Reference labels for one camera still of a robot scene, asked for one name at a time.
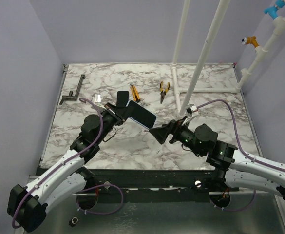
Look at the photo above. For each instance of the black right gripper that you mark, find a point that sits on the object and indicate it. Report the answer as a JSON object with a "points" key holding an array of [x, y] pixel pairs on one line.
{"points": [[174, 130]]}

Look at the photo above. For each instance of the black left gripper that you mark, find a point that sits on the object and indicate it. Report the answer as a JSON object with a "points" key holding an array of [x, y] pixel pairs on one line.
{"points": [[120, 114]]}

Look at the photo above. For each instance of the black smartphone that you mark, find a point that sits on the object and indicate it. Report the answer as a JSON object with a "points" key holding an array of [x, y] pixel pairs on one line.
{"points": [[122, 99]]}

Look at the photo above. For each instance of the blue cased phone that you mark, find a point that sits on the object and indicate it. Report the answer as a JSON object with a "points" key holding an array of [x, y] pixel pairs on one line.
{"points": [[141, 115]]}

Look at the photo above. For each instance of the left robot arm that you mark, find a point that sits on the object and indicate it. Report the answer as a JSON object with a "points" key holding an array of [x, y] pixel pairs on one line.
{"points": [[29, 205]]}

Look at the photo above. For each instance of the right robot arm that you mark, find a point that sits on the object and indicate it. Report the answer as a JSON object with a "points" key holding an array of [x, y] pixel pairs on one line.
{"points": [[238, 169]]}

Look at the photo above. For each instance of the yellow utility knife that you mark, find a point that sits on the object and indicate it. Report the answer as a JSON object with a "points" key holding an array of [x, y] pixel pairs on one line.
{"points": [[135, 93]]}

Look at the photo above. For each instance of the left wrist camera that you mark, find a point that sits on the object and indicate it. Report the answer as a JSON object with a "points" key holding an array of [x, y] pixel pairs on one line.
{"points": [[97, 98]]}

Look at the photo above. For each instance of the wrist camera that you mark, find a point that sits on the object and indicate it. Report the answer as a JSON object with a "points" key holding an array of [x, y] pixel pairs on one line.
{"points": [[191, 113], [97, 98]]}

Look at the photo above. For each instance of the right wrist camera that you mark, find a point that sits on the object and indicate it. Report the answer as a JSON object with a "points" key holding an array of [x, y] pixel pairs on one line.
{"points": [[191, 113]]}

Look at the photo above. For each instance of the yellow handled pliers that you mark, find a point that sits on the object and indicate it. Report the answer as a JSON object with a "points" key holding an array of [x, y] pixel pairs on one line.
{"points": [[163, 91]]}

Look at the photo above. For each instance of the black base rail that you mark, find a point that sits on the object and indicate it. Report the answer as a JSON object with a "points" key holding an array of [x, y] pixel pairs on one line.
{"points": [[152, 186]]}

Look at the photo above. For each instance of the dark metal crank handle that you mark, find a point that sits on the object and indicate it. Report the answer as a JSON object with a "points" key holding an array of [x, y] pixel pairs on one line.
{"points": [[73, 96]]}

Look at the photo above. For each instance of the small black ring knob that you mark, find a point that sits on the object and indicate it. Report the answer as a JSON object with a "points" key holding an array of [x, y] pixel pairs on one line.
{"points": [[73, 221]]}

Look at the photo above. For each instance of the white PVC pipe frame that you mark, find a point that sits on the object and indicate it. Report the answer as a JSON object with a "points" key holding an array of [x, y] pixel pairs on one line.
{"points": [[183, 97]]}

